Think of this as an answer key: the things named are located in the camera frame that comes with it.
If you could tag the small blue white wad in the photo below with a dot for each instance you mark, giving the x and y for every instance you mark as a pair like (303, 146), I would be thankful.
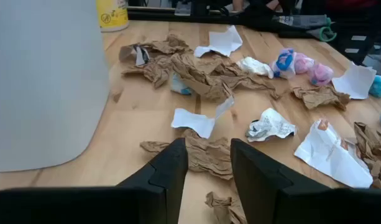
(179, 85)

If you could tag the white wrapper orange print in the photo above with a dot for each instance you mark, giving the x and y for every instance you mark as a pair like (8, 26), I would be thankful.
(330, 155)

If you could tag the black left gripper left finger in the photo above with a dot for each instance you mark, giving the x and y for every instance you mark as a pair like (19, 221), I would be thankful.
(168, 174)

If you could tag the yellow Lysol wipes canister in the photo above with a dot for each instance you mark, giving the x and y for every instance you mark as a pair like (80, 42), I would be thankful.
(112, 15)

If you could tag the white tissue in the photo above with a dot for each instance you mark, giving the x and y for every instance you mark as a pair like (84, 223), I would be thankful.
(255, 67)

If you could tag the printed white receipt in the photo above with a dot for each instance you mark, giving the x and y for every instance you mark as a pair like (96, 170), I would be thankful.
(271, 124)

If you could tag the small black white wrapper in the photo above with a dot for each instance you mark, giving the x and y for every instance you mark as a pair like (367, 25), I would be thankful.
(142, 56)

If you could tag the brown paper wad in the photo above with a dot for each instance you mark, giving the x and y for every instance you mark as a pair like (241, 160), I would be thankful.
(320, 97)
(373, 146)
(205, 155)
(222, 207)

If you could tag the long brown paper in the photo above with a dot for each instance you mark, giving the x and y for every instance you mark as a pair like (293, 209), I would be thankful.
(184, 67)

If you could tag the white blue pink bag ball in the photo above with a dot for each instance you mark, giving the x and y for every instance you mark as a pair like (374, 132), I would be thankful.
(283, 62)

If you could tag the person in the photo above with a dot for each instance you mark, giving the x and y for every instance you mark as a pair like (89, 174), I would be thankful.
(237, 4)

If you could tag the white plastic trash bin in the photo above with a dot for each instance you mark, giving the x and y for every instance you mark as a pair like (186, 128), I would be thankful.
(38, 77)

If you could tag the torn white paper sheet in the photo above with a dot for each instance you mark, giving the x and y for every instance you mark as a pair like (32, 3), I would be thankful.
(222, 42)
(193, 121)

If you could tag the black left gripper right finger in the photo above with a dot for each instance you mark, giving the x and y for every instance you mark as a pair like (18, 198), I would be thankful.
(255, 180)

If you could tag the white wrapper dark grid print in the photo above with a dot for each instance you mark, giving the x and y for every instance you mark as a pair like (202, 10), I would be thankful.
(355, 82)

